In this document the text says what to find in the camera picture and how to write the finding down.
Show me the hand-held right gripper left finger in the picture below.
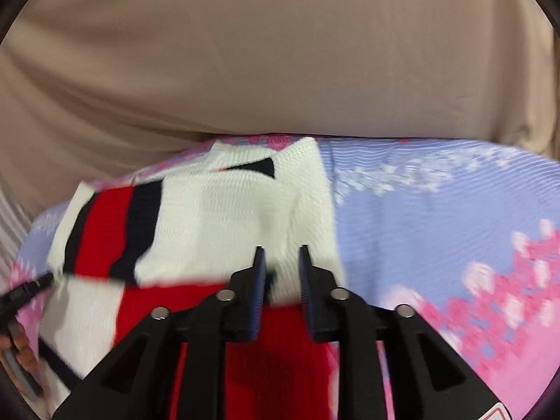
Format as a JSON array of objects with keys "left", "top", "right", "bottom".
[{"left": 52, "top": 246, "right": 268, "bottom": 420}]

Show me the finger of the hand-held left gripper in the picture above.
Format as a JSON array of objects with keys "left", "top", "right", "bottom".
[{"left": 0, "top": 272, "right": 54, "bottom": 321}]

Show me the pink blue floral bed sheet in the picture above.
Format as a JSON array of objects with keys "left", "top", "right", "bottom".
[{"left": 9, "top": 133, "right": 560, "bottom": 420}]

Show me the person's left hand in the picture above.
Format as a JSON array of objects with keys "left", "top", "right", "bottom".
[{"left": 1, "top": 321, "right": 39, "bottom": 373}]

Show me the grey striped cloth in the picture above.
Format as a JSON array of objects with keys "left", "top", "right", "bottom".
[{"left": 0, "top": 179, "right": 40, "bottom": 281}]

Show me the beige cloth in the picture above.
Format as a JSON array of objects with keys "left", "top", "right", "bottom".
[{"left": 0, "top": 0, "right": 560, "bottom": 219}]

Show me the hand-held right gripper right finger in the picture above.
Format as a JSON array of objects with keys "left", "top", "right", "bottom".
[{"left": 298, "top": 245, "right": 504, "bottom": 420}]

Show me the white red black knit sweater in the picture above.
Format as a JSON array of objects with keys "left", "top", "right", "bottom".
[{"left": 38, "top": 137, "right": 348, "bottom": 420}]

